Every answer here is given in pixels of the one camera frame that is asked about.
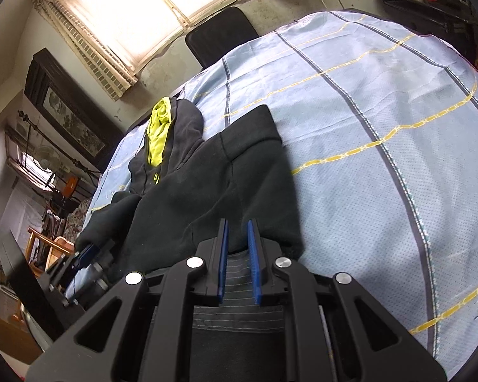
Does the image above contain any wooden chair with cushion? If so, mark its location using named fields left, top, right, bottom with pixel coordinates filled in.
left=25, top=227, right=75, bottom=278

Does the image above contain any left checkered curtain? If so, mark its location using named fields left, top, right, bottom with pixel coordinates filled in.
left=33, top=0, right=138, bottom=101

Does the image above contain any dark framed landscape painting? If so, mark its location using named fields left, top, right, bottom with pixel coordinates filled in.
left=24, top=48, right=123, bottom=171

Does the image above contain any light blue striped bedsheet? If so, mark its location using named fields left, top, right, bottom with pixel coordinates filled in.
left=83, top=12, right=478, bottom=381

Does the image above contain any black computer desk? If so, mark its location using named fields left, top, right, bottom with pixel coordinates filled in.
left=381, top=0, right=478, bottom=63

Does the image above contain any bright window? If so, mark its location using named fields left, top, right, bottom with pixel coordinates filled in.
left=61, top=0, right=236, bottom=74

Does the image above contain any black hoodie yellow zipper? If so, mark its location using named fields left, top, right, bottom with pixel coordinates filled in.
left=76, top=97, right=304, bottom=282

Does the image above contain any black office chair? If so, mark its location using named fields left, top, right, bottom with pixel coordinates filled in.
left=185, top=7, right=259, bottom=69

